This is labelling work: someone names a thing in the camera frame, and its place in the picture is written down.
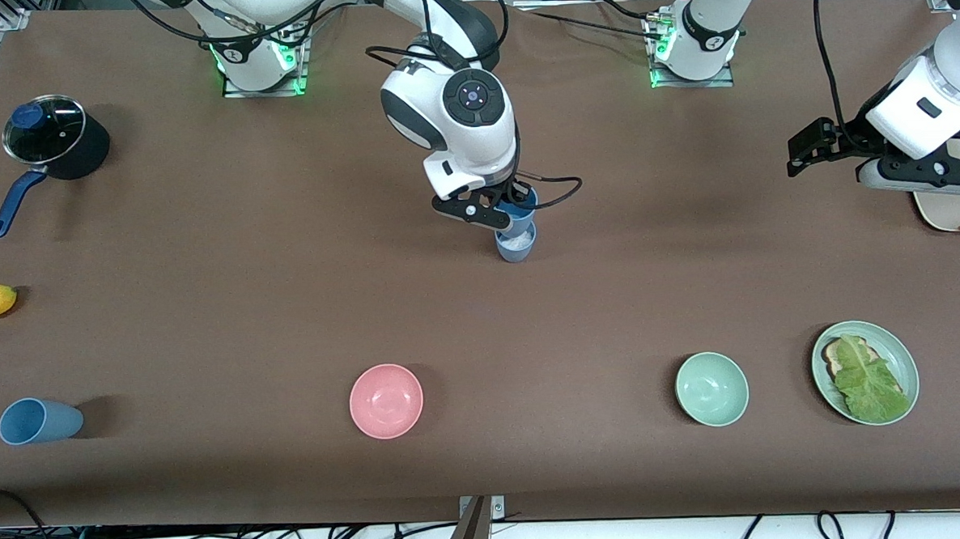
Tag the pink bowl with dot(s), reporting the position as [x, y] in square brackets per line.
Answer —
[386, 401]

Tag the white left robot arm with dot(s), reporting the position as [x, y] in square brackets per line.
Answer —
[926, 96]

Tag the metal post with bracket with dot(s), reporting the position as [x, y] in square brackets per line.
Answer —
[469, 537]

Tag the glass lid with blue knob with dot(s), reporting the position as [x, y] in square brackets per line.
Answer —
[44, 130]

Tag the mint green bowl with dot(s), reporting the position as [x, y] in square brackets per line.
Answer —
[712, 389]

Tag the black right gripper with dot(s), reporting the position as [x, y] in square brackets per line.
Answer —
[515, 192]

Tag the cream toaster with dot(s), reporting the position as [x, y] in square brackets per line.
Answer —
[951, 212]

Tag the toasted bread slice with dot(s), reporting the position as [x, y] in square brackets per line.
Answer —
[834, 359]

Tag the mint green plate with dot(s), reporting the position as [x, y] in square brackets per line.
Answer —
[897, 356]

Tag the blue cup holding white paper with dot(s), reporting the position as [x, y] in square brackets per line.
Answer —
[516, 254]

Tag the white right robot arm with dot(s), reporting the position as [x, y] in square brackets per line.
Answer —
[457, 108]

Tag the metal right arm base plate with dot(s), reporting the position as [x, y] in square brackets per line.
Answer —
[233, 91]

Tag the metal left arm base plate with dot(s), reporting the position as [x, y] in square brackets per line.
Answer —
[682, 78]

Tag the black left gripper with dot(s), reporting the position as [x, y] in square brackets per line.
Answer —
[854, 141]

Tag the green lettuce leaf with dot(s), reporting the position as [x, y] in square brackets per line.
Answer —
[870, 386]

